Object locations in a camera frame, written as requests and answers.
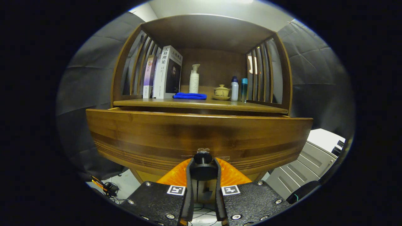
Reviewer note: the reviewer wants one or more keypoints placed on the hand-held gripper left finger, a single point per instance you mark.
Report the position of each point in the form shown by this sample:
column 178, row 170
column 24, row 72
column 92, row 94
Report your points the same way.
column 157, row 201

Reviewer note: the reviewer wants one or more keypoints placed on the dark rounded object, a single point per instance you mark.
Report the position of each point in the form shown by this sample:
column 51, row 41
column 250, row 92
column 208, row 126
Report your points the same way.
column 303, row 191

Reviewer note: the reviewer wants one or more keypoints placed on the wooden countertop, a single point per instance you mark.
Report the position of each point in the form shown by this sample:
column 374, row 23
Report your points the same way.
column 220, row 105

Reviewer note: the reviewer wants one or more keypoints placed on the wooden drawer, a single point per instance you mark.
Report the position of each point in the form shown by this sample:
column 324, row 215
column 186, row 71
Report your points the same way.
column 157, row 135

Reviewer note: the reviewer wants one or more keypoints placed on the thin white book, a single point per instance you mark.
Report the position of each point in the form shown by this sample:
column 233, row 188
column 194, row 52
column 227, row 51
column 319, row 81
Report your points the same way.
column 156, row 84

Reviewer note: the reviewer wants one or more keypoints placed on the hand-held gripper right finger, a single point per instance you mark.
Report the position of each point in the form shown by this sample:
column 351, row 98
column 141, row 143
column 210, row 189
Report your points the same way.
column 251, row 201

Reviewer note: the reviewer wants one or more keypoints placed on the beige lidded teacup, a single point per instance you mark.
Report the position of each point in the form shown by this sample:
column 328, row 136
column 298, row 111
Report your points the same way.
column 221, row 92

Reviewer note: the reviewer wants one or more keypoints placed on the white pump bottle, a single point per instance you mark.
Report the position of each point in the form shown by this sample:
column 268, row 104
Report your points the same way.
column 194, row 83

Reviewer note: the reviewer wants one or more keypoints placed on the white portrait book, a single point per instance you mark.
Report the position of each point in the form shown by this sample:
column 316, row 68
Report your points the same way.
column 171, row 75

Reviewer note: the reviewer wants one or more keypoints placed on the wooden cabinet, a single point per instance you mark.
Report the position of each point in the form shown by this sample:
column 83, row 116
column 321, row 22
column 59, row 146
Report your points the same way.
column 207, row 31

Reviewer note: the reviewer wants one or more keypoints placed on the teal bottle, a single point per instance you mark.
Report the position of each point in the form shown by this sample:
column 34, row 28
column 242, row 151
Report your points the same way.
column 244, row 91

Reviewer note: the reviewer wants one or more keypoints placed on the white bottle blue cap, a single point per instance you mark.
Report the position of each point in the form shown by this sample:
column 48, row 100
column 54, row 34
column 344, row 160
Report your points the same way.
column 234, row 91

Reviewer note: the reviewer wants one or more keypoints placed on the orange black tool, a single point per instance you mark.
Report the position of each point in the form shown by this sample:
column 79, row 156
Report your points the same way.
column 110, row 189

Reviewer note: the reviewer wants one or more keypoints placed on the purple book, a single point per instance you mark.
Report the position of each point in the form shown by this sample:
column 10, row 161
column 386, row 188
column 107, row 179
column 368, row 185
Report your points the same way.
column 148, row 75

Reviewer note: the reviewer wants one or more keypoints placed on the white drawer unit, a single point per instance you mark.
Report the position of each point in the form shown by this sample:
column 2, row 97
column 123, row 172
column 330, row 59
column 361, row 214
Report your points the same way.
column 301, row 163

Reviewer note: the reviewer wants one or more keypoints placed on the blue folded cloth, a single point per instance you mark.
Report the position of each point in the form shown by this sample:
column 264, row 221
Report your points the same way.
column 190, row 96

